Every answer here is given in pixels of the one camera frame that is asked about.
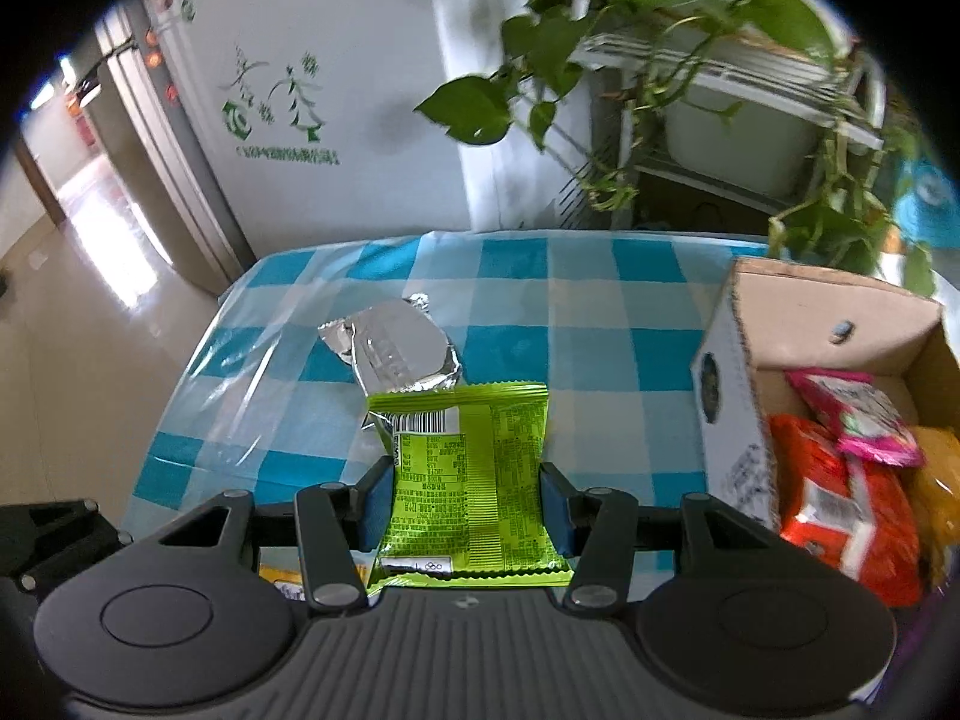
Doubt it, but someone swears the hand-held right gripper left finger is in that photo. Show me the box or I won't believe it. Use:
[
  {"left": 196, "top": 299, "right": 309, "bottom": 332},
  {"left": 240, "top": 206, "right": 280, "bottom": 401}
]
[{"left": 154, "top": 457, "right": 395, "bottom": 610}]

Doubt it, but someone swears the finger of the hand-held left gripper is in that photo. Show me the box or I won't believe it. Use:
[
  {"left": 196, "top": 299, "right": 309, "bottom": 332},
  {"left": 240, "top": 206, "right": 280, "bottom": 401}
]
[{"left": 0, "top": 499, "right": 134, "bottom": 595}]

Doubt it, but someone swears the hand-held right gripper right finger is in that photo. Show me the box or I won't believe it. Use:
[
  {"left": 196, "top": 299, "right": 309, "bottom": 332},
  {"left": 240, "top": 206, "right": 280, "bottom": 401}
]
[{"left": 538, "top": 463, "right": 781, "bottom": 611}]

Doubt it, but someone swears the lime green snack packet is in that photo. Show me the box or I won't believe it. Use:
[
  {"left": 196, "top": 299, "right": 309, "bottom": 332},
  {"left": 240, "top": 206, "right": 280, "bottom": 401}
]
[{"left": 365, "top": 382, "right": 575, "bottom": 587}]

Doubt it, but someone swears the brown cardboard box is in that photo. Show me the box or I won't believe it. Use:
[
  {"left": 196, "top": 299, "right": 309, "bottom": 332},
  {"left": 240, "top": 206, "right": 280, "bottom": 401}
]
[{"left": 690, "top": 255, "right": 960, "bottom": 608}]

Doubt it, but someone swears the yellow white snack packet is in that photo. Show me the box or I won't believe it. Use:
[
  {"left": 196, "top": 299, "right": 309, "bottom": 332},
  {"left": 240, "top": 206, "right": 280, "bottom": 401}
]
[{"left": 259, "top": 562, "right": 308, "bottom": 602}]

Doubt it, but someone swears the silver foil snack packet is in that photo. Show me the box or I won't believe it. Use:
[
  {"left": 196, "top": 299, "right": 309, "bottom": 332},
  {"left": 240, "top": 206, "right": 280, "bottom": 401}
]
[{"left": 317, "top": 292, "right": 462, "bottom": 395}]

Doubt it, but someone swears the blue white checked tablecloth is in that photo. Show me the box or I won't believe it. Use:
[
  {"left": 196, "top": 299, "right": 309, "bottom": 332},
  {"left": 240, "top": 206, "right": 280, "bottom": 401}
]
[{"left": 124, "top": 229, "right": 773, "bottom": 578}]

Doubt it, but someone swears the pink snack packet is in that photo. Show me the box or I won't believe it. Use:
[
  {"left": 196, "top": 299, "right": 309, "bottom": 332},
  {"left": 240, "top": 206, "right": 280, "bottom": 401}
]
[{"left": 784, "top": 369, "right": 923, "bottom": 468}]

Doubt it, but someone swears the orange snack packet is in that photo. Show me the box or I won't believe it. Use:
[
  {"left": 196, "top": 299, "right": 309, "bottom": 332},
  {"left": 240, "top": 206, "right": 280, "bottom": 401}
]
[{"left": 769, "top": 414, "right": 923, "bottom": 608}]

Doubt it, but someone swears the white round plant pot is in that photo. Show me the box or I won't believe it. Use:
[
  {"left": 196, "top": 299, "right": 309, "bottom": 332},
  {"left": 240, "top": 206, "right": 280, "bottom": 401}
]
[{"left": 664, "top": 37, "right": 826, "bottom": 196}]

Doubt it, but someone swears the white refrigerator with green print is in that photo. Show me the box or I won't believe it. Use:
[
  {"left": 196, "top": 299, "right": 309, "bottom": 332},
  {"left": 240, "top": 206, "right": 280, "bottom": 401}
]
[{"left": 94, "top": 0, "right": 481, "bottom": 297}]

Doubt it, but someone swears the white metal plant stand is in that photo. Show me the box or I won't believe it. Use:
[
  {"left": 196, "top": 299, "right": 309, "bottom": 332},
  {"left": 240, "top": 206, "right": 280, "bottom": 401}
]
[{"left": 555, "top": 30, "right": 890, "bottom": 230}]

